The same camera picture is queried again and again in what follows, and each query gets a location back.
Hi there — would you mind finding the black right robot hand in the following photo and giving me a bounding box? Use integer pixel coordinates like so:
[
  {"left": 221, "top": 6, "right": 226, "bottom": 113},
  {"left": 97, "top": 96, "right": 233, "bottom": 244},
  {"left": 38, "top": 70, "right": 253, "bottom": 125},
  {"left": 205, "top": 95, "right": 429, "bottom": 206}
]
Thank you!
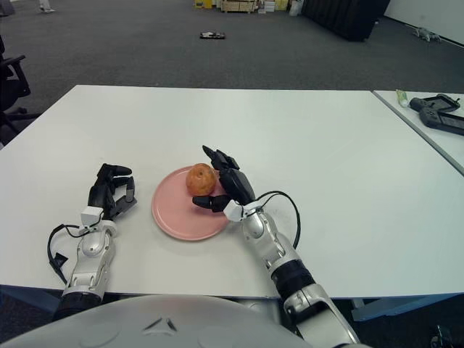
[{"left": 191, "top": 144, "right": 257, "bottom": 213}]

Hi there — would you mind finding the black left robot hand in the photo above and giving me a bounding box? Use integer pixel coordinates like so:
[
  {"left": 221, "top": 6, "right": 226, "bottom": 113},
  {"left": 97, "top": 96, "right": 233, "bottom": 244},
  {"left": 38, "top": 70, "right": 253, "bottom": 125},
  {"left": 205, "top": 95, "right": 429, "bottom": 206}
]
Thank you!
[{"left": 88, "top": 163, "right": 139, "bottom": 222}]

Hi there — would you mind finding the red yellow apple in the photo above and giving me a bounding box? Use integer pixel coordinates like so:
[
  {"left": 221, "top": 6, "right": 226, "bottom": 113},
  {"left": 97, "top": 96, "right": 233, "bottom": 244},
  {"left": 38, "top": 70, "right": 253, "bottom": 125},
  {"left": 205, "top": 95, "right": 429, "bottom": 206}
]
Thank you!
[{"left": 186, "top": 162, "right": 218, "bottom": 196}]

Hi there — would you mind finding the pink round plate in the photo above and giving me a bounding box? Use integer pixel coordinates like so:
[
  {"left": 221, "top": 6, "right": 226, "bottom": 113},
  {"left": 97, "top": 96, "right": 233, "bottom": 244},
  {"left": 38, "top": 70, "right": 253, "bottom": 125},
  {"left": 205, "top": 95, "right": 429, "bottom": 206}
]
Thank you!
[{"left": 152, "top": 165, "right": 233, "bottom": 241}]

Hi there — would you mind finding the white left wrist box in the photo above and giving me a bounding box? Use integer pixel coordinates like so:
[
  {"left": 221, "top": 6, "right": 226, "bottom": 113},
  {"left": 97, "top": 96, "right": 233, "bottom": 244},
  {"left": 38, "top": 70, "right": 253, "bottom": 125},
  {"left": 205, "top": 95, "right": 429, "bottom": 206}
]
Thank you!
[{"left": 80, "top": 206, "right": 103, "bottom": 226}]

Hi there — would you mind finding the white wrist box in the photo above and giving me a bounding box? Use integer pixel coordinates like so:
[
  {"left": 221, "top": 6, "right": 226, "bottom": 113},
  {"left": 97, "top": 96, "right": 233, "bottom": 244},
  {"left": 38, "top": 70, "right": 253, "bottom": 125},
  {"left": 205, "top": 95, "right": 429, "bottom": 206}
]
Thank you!
[
  {"left": 223, "top": 200, "right": 247, "bottom": 223},
  {"left": 80, "top": 206, "right": 103, "bottom": 226}
]

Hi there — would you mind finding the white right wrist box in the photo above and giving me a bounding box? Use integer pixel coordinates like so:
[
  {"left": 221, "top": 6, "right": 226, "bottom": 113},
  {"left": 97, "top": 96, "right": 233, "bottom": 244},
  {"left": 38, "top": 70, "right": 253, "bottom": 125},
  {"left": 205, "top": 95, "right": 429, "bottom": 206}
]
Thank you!
[{"left": 223, "top": 200, "right": 247, "bottom": 223}]

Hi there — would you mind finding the black office chair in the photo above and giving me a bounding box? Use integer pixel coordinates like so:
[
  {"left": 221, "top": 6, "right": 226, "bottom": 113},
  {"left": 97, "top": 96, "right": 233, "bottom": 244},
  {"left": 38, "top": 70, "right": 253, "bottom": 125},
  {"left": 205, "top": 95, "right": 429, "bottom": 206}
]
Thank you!
[{"left": 0, "top": 36, "right": 41, "bottom": 146}]

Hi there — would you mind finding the grey robot torso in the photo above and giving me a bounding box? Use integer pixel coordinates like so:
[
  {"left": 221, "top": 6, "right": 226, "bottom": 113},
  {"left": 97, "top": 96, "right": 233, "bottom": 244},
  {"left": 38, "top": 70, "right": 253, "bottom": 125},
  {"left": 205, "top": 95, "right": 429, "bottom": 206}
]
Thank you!
[{"left": 0, "top": 294, "right": 305, "bottom": 348}]

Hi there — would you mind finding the wooden crate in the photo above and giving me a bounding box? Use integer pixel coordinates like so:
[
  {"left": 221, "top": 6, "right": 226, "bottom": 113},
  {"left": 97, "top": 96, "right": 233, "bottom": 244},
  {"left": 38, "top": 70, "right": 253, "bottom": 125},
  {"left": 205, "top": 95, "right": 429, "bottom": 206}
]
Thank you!
[{"left": 220, "top": 0, "right": 260, "bottom": 15}]

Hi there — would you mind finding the black curtain partition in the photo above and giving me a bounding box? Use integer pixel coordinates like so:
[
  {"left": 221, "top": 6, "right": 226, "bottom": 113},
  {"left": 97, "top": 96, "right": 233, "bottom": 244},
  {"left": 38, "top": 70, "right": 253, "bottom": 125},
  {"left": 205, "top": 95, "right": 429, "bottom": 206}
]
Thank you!
[{"left": 302, "top": 0, "right": 391, "bottom": 42}]

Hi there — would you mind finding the black handheld controller with screen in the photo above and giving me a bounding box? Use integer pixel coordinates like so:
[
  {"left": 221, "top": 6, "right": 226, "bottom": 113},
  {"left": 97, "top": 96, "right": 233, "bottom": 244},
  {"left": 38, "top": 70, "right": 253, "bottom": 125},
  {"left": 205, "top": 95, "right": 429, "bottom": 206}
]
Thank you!
[{"left": 418, "top": 108, "right": 464, "bottom": 137}]

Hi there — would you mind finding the grey plush toy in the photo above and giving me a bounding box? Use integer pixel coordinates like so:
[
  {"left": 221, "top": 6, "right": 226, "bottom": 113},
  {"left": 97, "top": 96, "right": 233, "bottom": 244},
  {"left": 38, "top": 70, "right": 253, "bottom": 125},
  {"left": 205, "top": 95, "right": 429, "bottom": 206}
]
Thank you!
[{"left": 411, "top": 27, "right": 442, "bottom": 44}]

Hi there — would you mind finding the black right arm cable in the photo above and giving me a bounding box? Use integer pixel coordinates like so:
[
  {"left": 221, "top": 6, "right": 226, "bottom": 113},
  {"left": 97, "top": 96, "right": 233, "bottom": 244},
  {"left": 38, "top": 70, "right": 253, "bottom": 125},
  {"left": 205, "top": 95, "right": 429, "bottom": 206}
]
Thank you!
[{"left": 249, "top": 191, "right": 302, "bottom": 249}]

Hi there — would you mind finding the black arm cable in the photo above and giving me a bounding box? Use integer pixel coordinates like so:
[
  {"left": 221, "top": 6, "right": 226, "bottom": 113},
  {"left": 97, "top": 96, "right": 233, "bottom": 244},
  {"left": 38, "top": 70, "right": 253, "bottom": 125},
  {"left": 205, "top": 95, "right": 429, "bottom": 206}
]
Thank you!
[
  {"left": 249, "top": 191, "right": 302, "bottom": 249},
  {"left": 47, "top": 224, "right": 86, "bottom": 283}
]

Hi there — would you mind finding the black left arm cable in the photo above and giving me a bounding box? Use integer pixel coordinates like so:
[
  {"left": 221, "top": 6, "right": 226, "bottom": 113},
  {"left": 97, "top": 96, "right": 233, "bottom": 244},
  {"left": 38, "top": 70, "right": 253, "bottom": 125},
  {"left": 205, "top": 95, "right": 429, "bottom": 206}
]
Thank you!
[{"left": 47, "top": 224, "right": 86, "bottom": 283}]

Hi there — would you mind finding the black handheld controller with frame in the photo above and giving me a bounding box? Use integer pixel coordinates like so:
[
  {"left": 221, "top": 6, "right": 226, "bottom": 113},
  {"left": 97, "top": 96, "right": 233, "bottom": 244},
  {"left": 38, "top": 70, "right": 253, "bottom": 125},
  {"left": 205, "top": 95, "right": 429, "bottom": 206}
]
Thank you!
[{"left": 408, "top": 93, "right": 460, "bottom": 113}]

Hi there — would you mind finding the blue grey table frame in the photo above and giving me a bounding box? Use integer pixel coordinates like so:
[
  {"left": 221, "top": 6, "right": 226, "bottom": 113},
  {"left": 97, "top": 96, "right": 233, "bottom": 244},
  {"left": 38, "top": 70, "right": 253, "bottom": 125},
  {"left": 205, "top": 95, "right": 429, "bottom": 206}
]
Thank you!
[{"left": 349, "top": 289, "right": 464, "bottom": 322}]

